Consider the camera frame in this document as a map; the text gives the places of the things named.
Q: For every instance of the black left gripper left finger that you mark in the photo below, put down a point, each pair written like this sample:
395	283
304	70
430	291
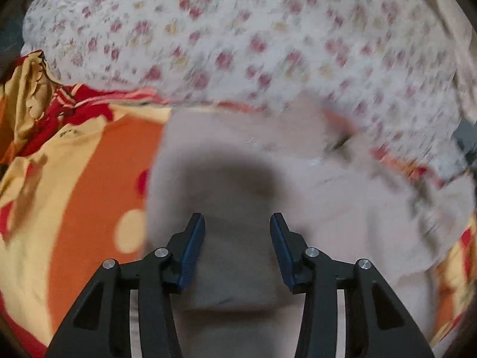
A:
98	324

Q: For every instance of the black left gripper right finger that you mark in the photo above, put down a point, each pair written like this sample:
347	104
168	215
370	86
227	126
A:
377	322

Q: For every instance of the beige zip jacket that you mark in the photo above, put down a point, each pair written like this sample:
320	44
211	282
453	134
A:
237	170

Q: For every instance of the orange yellow red blanket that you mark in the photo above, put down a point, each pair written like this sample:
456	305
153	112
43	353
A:
75	165

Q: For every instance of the floral white quilt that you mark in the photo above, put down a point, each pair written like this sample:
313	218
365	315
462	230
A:
387	65

